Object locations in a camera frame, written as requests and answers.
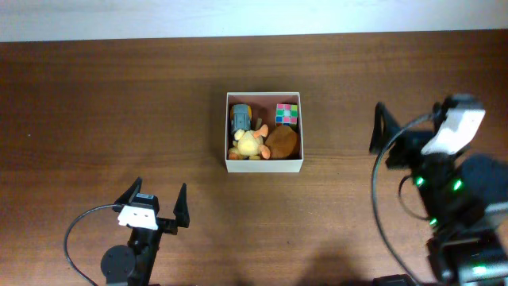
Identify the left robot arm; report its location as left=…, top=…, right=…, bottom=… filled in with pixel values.
left=101, top=178, right=190, bottom=285

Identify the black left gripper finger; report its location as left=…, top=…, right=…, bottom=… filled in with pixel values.
left=114, top=177, right=142, bottom=205
left=173, top=183, right=190, bottom=228

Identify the white cardboard box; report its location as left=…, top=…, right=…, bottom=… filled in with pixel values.
left=225, top=92, right=304, bottom=173

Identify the colourful puzzle cube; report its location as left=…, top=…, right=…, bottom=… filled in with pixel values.
left=275, top=103, right=298, bottom=129

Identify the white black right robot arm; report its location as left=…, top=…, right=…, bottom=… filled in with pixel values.
left=369, top=99, right=507, bottom=285

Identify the yellow duck plush toy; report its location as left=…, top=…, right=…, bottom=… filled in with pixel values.
left=228, top=124, right=271, bottom=160

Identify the yellow grey toy truck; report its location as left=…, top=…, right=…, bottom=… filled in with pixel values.
left=229, top=104, right=252, bottom=133

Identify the brown plush toy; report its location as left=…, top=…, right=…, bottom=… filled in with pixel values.
left=265, top=126, right=300, bottom=160

